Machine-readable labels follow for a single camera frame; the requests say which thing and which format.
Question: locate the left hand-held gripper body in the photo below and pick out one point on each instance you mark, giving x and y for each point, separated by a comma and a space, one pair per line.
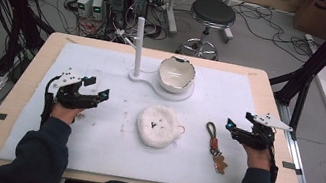
69, 95

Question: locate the person's left hand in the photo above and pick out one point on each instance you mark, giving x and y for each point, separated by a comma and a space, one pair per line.
65, 114

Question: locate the grey power supply unit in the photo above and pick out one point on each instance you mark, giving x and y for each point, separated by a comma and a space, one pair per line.
84, 3
98, 7

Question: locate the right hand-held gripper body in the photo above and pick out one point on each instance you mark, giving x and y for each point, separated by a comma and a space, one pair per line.
258, 137

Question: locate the white table mat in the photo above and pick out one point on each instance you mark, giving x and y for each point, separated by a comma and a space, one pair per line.
101, 141

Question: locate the white eggshell-shaped bowl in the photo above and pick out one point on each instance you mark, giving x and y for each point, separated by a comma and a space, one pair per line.
175, 75

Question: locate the white fluffy pouch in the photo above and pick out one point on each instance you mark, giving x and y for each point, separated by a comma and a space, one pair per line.
158, 128

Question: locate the white stand with pole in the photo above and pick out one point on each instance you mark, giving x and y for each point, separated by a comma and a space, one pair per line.
138, 50

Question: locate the black round stool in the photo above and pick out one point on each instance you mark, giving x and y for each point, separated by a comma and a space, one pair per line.
212, 14

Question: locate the person's right hand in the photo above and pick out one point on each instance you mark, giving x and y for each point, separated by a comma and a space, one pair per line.
257, 159

